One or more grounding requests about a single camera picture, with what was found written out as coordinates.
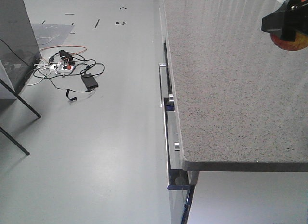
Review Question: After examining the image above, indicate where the orange cable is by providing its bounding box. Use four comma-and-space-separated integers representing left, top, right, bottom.
39, 45, 88, 56

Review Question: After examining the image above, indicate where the chrome lower drawer handle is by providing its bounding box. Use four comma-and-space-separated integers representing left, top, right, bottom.
163, 96, 180, 186

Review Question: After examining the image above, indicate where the grey stone kitchen counter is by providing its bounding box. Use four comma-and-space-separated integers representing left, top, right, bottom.
158, 0, 308, 224

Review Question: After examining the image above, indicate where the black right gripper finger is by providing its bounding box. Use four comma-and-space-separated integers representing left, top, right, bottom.
261, 0, 308, 41

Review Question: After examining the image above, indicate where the black power adapter brick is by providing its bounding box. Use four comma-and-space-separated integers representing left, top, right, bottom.
81, 73, 98, 90

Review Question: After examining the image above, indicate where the red yellow apple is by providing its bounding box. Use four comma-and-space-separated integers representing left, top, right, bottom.
270, 33, 308, 51

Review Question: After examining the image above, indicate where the black metal frame leg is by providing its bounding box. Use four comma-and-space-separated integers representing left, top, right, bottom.
0, 80, 41, 156

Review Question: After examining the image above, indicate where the chrome upper drawer handle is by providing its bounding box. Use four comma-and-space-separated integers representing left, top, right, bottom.
158, 63, 174, 111

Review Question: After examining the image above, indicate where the dark grey cabinet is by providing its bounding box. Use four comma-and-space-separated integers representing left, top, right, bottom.
0, 0, 40, 93

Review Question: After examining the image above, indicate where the chrome drawer handle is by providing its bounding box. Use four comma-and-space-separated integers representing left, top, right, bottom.
158, 63, 174, 111
163, 96, 180, 186

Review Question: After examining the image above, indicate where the black cable bundle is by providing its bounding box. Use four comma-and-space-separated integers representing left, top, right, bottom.
33, 49, 106, 102

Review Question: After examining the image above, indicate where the white power strip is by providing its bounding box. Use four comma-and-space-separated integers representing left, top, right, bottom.
50, 63, 75, 74

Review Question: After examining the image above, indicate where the white cable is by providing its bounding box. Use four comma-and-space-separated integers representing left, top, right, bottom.
24, 59, 56, 87

